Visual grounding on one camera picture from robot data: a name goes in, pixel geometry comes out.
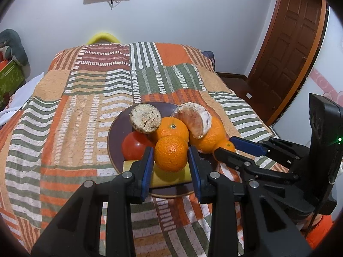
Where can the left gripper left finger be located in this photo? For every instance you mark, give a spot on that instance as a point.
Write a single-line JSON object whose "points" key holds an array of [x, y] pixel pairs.
{"points": [[76, 228]]}

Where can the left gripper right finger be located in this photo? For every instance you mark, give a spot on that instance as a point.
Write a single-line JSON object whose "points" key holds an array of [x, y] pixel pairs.
{"points": [[265, 232]]}

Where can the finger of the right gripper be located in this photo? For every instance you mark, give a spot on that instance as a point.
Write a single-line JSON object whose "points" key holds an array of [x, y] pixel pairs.
{"points": [[249, 146], [250, 172]]}

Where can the small tangerine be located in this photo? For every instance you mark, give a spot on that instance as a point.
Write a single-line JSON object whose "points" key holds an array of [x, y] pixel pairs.
{"points": [[170, 153], [224, 144]]}

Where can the large orange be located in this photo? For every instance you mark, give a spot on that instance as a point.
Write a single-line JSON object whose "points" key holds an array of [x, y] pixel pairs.
{"points": [[215, 134], [171, 126]]}

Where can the large orange front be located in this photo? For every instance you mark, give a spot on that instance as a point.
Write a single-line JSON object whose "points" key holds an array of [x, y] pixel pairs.
{"points": [[171, 126]]}

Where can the sugarcane piece sideways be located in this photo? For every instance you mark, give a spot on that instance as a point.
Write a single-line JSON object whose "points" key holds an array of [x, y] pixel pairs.
{"points": [[145, 118]]}

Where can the red tomato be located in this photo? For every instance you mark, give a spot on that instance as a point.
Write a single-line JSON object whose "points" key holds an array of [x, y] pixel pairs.
{"points": [[134, 145]]}

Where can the person right hand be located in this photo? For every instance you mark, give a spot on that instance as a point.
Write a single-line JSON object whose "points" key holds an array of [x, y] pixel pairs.
{"points": [[306, 224]]}

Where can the white sliding wardrobe door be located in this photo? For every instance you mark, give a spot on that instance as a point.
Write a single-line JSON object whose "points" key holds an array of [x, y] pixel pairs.
{"points": [[324, 79]]}

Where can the dark purple plate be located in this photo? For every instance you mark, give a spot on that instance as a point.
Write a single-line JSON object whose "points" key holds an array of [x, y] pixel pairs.
{"points": [[138, 190]]}

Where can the striped patchwork bed quilt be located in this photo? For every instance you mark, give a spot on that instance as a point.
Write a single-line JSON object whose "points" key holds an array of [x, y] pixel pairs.
{"points": [[58, 138]]}

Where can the blue grey backpack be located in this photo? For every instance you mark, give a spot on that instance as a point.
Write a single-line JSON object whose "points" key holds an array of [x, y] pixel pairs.
{"points": [[210, 55]]}

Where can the brown wooden door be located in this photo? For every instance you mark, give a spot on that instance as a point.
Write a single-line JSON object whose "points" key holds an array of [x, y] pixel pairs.
{"points": [[287, 52]]}

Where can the white cloth pile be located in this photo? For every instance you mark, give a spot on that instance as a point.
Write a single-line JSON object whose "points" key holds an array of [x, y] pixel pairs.
{"points": [[19, 99]]}

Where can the green storage box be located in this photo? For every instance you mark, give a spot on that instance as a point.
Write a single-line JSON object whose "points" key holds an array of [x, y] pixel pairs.
{"points": [[12, 79]]}

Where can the yellow curved pillow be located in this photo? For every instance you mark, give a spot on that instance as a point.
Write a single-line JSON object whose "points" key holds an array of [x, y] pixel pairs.
{"points": [[103, 37]]}

